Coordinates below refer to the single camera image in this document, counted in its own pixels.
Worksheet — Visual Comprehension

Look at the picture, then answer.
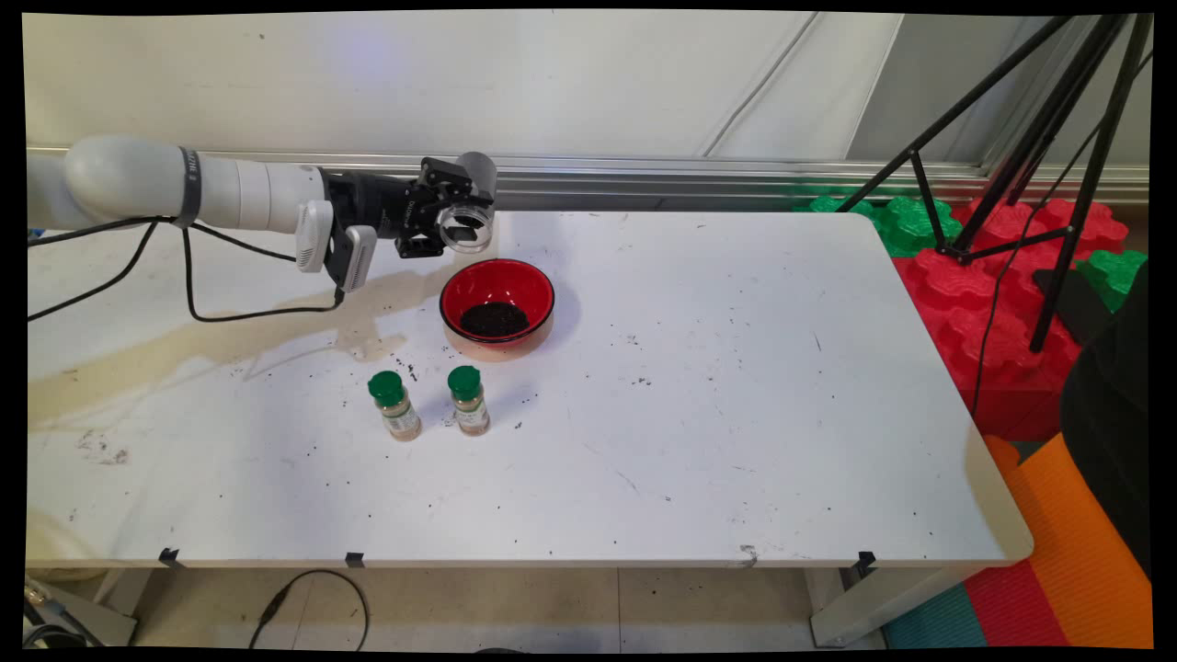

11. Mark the black floor cable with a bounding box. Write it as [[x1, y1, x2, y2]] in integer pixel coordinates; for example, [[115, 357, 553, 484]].
[[246, 570, 371, 652]]

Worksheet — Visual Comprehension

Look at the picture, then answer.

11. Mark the green foam block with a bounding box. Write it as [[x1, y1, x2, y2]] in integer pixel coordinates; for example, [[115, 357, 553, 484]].
[[1074, 249, 1148, 314], [795, 191, 964, 259]]

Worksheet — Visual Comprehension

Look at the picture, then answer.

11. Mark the grey metal table foot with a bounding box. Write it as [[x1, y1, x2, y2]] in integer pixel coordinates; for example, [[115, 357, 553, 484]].
[[23, 575, 139, 647]]

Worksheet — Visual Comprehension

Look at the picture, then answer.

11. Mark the aluminium wall rail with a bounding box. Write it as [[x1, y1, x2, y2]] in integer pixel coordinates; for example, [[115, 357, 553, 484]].
[[26, 144, 1150, 211]]

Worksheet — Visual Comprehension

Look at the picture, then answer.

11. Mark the orange foam mat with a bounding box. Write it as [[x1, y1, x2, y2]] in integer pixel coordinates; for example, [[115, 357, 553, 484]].
[[982, 432, 1155, 650]]

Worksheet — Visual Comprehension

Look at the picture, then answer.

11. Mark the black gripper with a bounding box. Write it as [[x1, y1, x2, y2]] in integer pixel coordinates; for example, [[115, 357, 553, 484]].
[[322, 157, 496, 259]]

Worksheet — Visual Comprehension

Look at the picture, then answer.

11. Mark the red foam mat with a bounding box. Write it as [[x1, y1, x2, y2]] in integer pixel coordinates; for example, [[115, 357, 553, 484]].
[[961, 559, 1069, 650]]

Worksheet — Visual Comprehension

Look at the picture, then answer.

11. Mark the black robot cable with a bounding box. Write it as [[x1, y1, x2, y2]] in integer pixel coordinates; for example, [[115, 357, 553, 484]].
[[26, 216, 301, 265], [26, 216, 347, 325]]

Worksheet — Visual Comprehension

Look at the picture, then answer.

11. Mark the red foam block pile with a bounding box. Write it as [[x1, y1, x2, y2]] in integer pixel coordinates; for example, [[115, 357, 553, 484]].
[[890, 198, 1132, 444]]

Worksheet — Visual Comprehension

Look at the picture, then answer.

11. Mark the black tripod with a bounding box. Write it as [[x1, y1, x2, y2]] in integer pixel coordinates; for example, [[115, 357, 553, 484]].
[[832, 14, 1155, 355]]

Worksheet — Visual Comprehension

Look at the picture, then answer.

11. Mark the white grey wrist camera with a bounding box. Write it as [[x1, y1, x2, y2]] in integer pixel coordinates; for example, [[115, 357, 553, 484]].
[[294, 200, 380, 293]]

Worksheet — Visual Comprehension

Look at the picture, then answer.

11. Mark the white table leg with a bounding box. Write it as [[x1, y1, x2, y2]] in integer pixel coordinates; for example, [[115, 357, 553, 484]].
[[809, 563, 977, 648]]

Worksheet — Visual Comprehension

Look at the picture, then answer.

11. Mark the black fabric object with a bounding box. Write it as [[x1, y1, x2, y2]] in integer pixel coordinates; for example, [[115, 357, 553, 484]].
[[1057, 257, 1155, 582]]

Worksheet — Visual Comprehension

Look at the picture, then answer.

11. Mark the black arm strap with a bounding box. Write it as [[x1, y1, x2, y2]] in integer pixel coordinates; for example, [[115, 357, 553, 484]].
[[175, 147, 203, 230]]

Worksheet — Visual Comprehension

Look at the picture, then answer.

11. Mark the teal foam mat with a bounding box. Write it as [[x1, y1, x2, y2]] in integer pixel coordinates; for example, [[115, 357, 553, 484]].
[[881, 582, 989, 650]]

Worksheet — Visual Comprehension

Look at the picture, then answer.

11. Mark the clear jar with black seeds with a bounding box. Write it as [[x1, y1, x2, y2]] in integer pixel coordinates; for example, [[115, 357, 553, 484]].
[[438, 152, 499, 256]]

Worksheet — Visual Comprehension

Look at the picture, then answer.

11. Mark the red and black bowl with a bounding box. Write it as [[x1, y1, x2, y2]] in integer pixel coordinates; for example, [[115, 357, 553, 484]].
[[439, 258, 556, 362]]

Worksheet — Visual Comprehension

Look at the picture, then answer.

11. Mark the green-capped spice bottle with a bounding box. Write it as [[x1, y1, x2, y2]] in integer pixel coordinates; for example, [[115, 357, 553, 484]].
[[447, 365, 491, 437], [367, 371, 423, 442]]

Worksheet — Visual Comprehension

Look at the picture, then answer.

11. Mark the thin black hanging cable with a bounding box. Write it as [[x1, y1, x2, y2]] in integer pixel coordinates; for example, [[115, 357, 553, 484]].
[[970, 55, 1152, 417]]

